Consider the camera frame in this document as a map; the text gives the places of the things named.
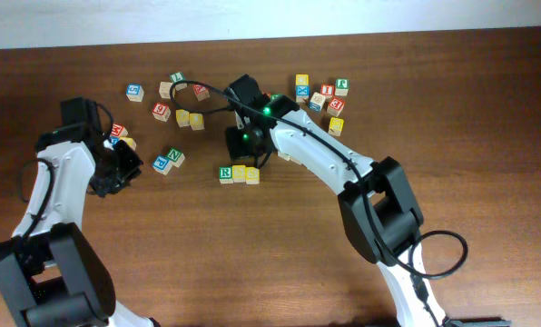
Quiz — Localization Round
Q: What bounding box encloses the green n block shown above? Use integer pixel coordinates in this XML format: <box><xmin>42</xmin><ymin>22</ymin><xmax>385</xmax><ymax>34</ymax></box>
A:
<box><xmin>277</xmin><ymin>151</ymin><xmax>290</xmax><ymax>161</ymax></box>
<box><xmin>166</xmin><ymin>147</ymin><xmax>185</xmax><ymax>167</ymax></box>

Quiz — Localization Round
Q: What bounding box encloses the green J block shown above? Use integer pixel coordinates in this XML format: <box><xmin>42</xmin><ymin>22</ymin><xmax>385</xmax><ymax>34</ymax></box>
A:
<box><xmin>335</xmin><ymin>78</ymin><xmax>349</xmax><ymax>96</ymax></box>

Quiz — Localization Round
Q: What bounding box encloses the red I block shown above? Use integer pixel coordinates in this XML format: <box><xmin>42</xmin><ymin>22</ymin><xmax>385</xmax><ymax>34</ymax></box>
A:
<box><xmin>320</xmin><ymin>84</ymin><xmax>335</xmax><ymax>101</ymax></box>

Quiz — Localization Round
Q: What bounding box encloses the yellow top block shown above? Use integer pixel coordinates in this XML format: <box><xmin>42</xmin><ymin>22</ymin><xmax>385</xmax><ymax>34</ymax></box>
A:
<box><xmin>295</xmin><ymin>74</ymin><xmax>310</xmax><ymax>86</ymax></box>

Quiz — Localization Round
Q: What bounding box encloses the green N block right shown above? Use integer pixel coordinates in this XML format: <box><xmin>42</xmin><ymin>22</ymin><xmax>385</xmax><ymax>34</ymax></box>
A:
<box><xmin>277</xmin><ymin>151</ymin><xmax>290</xmax><ymax>161</ymax></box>

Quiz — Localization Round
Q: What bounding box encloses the green R block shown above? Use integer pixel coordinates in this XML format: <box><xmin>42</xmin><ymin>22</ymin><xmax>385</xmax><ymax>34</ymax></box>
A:
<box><xmin>219</xmin><ymin>166</ymin><xmax>233</xmax><ymax>184</ymax></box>

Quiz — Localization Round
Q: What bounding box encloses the red 6 block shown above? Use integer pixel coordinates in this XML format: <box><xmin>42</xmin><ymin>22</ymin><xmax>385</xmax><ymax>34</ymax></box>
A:
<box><xmin>152</xmin><ymin>103</ymin><xmax>171</xmax><ymax>122</ymax></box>

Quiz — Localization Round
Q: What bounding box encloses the green L block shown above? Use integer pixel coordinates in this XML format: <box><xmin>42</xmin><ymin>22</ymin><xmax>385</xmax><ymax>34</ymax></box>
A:
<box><xmin>170</xmin><ymin>72</ymin><xmax>188</xmax><ymax>91</ymax></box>

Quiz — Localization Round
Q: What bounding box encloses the yellow o block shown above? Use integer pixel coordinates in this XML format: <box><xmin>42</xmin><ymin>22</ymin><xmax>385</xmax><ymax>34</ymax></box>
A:
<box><xmin>120</xmin><ymin>137</ymin><xmax>137</xmax><ymax>151</ymax></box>
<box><xmin>290</xmin><ymin>156</ymin><xmax>301</xmax><ymax>165</ymax></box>

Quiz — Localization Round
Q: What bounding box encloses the green N block left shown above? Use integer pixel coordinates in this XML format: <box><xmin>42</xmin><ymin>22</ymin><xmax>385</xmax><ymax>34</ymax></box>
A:
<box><xmin>166</xmin><ymin>147</ymin><xmax>185</xmax><ymax>167</ymax></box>

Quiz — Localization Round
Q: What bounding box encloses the blue P block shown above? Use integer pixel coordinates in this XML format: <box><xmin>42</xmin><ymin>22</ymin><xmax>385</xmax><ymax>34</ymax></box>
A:
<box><xmin>152</xmin><ymin>155</ymin><xmax>173</xmax><ymax>175</ymax></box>

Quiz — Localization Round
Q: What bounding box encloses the blue X block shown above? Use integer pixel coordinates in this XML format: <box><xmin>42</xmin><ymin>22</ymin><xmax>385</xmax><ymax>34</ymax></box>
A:
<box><xmin>295</xmin><ymin>85</ymin><xmax>310</xmax><ymax>103</ymax></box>

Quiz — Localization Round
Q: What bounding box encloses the blue number 5 block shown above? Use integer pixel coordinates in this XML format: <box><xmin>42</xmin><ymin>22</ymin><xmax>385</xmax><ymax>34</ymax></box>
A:
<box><xmin>126</xmin><ymin>84</ymin><xmax>144</xmax><ymax>103</ymax></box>

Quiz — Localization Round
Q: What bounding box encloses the red M block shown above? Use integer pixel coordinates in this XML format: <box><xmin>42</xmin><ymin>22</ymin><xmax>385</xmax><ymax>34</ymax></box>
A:
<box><xmin>111</xmin><ymin>124</ymin><xmax>128</xmax><ymax>138</ymax></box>

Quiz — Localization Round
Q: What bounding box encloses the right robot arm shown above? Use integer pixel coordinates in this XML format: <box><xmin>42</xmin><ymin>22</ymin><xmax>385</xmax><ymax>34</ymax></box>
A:
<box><xmin>222</xmin><ymin>75</ymin><xmax>451</xmax><ymax>326</ymax></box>

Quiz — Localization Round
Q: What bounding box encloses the yellow S block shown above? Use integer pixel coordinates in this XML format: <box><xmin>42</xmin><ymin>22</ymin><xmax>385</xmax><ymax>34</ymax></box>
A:
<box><xmin>245</xmin><ymin>167</ymin><xmax>261</xmax><ymax>184</ymax></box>
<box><xmin>232</xmin><ymin>165</ymin><xmax>246</xmax><ymax>183</ymax></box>

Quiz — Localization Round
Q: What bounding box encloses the yellow block right of pair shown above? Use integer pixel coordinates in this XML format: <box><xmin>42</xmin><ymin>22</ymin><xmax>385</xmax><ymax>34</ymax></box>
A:
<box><xmin>189</xmin><ymin>113</ymin><xmax>205</xmax><ymax>131</ymax></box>

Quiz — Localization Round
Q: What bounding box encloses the yellow O block right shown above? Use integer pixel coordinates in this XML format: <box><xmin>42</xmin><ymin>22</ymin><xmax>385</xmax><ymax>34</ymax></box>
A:
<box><xmin>290</xmin><ymin>156</ymin><xmax>301</xmax><ymax>165</ymax></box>

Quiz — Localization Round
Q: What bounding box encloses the blue edged tilted block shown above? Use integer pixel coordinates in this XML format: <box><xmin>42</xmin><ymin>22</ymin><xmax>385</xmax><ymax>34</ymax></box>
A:
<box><xmin>308</xmin><ymin>92</ymin><xmax>326</xmax><ymax>112</ymax></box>

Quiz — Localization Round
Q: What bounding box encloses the yellow block left of pair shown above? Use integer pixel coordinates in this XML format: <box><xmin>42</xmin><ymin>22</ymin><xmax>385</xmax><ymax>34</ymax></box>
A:
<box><xmin>175</xmin><ymin>109</ymin><xmax>190</xmax><ymax>127</ymax></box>

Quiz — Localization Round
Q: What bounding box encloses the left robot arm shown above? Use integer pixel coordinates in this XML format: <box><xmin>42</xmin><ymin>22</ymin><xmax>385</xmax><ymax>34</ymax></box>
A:
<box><xmin>0</xmin><ymin>97</ymin><xmax>158</xmax><ymax>327</ymax></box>

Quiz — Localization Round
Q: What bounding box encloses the yellow block of pair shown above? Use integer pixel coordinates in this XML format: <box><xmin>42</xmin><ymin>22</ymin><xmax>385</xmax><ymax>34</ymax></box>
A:
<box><xmin>189</xmin><ymin>113</ymin><xmax>205</xmax><ymax>131</ymax></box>
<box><xmin>175</xmin><ymin>109</ymin><xmax>190</xmax><ymax>127</ymax></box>

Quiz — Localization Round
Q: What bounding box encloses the yellow K block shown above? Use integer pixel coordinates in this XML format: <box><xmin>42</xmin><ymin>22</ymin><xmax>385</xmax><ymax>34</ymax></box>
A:
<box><xmin>328</xmin><ymin>117</ymin><xmax>344</xmax><ymax>136</ymax></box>

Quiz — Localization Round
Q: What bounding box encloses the plain wooden block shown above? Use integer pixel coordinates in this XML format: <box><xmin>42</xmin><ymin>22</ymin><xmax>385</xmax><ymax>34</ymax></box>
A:
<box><xmin>159</xmin><ymin>82</ymin><xmax>176</xmax><ymax>100</ymax></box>

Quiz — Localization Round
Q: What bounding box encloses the red A block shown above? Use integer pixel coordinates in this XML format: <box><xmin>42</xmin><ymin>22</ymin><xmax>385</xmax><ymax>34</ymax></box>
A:
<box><xmin>192</xmin><ymin>84</ymin><xmax>210</xmax><ymax>101</ymax></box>

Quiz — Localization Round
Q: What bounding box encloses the red E block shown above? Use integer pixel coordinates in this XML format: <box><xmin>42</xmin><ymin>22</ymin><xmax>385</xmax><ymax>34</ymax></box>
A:
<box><xmin>327</xmin><ymin>97</ymin><xmax>345</xmax><ymax>117</ymax></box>

